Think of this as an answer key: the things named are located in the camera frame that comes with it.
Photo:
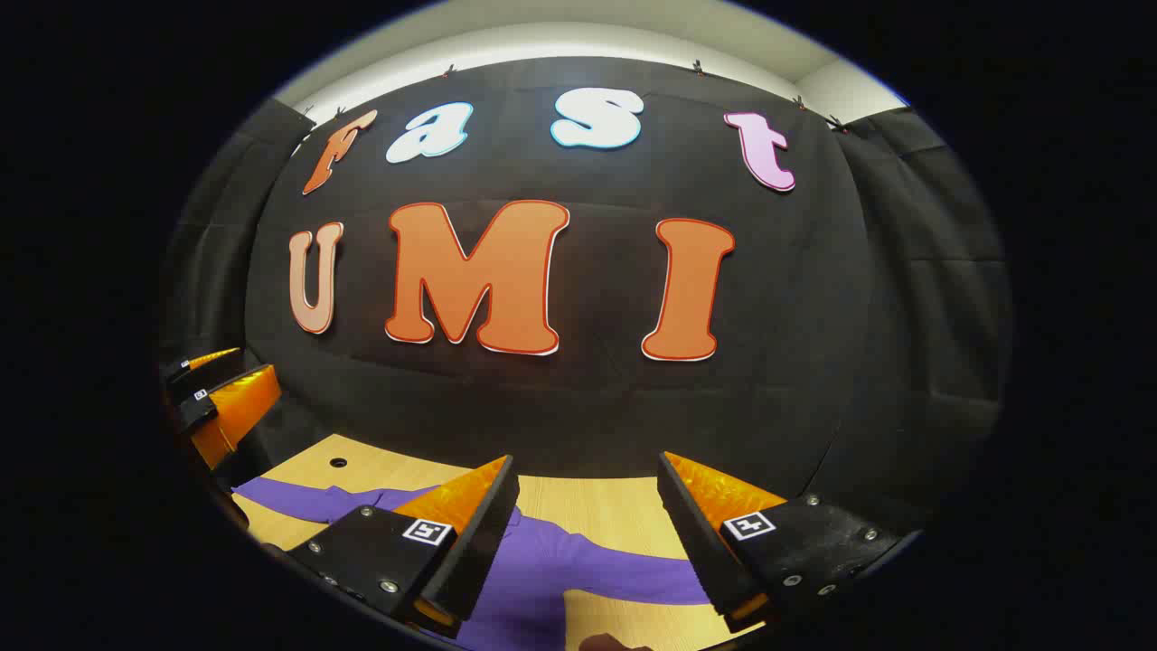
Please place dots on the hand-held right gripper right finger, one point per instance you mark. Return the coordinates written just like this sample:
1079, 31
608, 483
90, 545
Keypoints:
700, 542

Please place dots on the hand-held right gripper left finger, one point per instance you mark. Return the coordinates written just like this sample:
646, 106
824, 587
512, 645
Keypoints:
479, 542

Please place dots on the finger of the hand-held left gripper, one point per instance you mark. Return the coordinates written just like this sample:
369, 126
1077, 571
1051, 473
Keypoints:
212, 371
197, 413

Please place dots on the purple garment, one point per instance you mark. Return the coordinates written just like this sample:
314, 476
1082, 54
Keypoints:
542, 579

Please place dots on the black backdrop cloth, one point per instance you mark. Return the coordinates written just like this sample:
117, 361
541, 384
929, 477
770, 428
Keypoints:
587, 407

